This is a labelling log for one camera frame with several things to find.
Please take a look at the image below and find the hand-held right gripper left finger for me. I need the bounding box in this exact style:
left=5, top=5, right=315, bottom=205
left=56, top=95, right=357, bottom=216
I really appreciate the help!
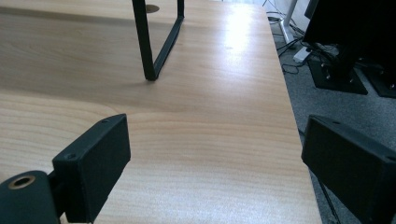
left=51, top=113, right=132, bottom=224

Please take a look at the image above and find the black stand base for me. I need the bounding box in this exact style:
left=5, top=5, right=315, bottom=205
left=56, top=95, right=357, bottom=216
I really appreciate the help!
left=307, top=43, right=369, bottom=96
left=362, top=62, right=396, bottom=99

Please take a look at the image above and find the black power strip cable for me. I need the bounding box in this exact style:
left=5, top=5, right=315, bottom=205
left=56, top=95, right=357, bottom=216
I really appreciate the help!
left=275, top=36, right=312, bottom=76

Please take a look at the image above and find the white power strip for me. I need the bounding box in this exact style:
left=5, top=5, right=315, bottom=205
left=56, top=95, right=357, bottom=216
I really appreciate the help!
left=292, top=46, right=313, bottom=63

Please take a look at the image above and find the white-legged desk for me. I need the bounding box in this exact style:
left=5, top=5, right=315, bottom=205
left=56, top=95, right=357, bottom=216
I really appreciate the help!
left=277, top=0, right=299, bottom=45

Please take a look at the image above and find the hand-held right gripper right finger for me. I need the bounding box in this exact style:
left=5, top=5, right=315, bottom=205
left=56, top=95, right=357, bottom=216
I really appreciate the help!
left=301, top=114, right=396, bottom=224

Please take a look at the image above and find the black metal rack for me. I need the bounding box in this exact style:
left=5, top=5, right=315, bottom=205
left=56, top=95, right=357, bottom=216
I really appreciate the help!
left=132, top=0, right=185, bottom=82

